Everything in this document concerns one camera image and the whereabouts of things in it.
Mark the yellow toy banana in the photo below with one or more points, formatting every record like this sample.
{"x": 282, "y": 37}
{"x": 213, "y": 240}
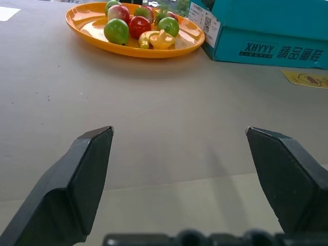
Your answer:
{"x": 144, "y": 39}

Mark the small green toy apple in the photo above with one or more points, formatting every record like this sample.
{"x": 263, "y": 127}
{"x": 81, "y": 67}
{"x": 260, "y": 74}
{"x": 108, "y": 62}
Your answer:
{"x": 169, "y": 25}

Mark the white paper sheet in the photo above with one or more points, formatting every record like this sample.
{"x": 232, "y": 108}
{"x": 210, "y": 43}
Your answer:
{"x": 7, "y": 12}

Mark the large green toy apple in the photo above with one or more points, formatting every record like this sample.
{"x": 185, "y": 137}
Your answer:
{"x": 116, "y": 31}

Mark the red toy strawberry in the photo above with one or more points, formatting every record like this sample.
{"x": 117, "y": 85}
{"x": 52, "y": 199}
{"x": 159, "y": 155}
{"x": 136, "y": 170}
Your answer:
{"x": 172, "y": 15}

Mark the teal cardboard box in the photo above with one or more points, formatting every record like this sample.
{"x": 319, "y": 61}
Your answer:
{"x": 266, "y": 30}

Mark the yellow toy fruit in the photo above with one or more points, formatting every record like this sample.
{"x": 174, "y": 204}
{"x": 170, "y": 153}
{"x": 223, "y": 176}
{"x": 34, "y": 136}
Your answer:
{"x": 162, "y": 39}

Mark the green toy apple behind peach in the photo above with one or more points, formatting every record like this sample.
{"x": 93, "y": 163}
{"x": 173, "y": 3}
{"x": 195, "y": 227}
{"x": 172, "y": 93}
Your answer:
{"x": 110, "y": 5}

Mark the orange oval plate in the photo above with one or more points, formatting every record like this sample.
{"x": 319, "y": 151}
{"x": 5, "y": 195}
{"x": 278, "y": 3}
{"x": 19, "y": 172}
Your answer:
{"x": 133, "y": 41}

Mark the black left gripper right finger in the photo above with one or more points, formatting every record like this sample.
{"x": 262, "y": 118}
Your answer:
{"x": 289, "y": 179}

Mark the yellow cartoon sticker card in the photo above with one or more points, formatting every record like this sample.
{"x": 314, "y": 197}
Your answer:
{"x": 307, "y": 79}

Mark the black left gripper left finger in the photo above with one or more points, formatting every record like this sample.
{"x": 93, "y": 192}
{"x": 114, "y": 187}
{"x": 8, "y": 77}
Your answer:
{"x": 69, "y": 184}

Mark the white barcode label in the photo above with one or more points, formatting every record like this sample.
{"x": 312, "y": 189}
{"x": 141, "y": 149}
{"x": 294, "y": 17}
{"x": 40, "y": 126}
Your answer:
{"x": 205, "y": 24}

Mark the red and green toy apple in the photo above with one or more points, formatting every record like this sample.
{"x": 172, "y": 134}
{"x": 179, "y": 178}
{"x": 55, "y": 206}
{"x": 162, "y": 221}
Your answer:
{"x": 144, "y": 11}

